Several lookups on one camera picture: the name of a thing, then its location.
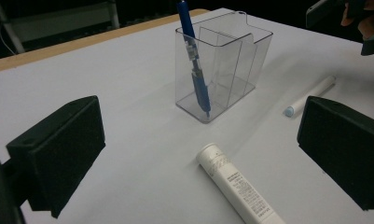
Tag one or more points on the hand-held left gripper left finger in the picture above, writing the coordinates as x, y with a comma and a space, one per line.
63, 149

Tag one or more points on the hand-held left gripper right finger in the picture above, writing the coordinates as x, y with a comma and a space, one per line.
346, 149

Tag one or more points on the white marker pen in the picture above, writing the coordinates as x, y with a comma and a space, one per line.
312, 95

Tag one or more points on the clear plastic organizer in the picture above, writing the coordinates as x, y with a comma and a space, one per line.
237, 62

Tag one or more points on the white tube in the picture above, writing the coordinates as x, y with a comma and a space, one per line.
237, 183

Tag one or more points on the blue pen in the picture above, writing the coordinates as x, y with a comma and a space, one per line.
201, 90

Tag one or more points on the white board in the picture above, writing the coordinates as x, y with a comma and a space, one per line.
128, 93

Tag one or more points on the white metal stand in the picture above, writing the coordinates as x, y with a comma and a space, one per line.
60, 26

